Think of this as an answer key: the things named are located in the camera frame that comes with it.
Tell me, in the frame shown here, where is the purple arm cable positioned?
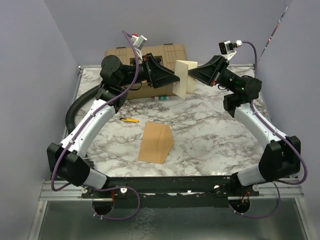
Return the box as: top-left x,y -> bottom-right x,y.
50,29 -> 148,221
233,39 -> 308,220

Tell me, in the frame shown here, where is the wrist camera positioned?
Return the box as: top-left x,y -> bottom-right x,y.
218,40 -> 243,61
131,33 -> 148,50

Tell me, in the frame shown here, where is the aluminium extrusion frame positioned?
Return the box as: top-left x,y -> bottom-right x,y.
27,65 -> 85,240

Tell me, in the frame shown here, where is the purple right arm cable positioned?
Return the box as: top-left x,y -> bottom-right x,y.
233,39 -> 308,220

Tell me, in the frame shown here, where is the brown paper envelope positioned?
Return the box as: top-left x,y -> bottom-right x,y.
137,122 -> 174,164

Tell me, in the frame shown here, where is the black corrugated hose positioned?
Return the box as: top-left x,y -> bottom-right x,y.
65,83 -> 103,136

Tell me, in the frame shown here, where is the tan plastic toolbox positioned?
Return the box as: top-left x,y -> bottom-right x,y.
104,43 -> 187,100

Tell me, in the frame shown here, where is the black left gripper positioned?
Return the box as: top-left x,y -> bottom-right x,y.
118,52 -> 180,88

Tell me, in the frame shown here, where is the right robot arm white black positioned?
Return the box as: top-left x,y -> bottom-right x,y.
188,55 -> 301,196

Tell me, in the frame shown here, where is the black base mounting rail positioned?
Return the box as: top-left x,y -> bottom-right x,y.
79,175 -> 259,209

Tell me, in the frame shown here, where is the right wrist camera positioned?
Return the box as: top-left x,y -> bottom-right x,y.
218,40 -> 243,61

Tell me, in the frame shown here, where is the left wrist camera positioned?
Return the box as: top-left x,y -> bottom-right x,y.
131,33 -> 148,50

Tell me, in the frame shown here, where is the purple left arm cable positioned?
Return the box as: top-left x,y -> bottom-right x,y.
50,29 -> 148,221

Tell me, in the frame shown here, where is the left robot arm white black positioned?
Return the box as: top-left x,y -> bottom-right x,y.
47,53 -> 180,198

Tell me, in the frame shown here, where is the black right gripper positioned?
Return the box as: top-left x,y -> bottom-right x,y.
186,55 -> 240,94

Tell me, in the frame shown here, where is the yellow black utility knife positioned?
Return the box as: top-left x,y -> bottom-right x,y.
120,118 -> 139,123

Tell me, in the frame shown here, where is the white green glue stick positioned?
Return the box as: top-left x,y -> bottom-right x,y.
154,96 -> 170,101

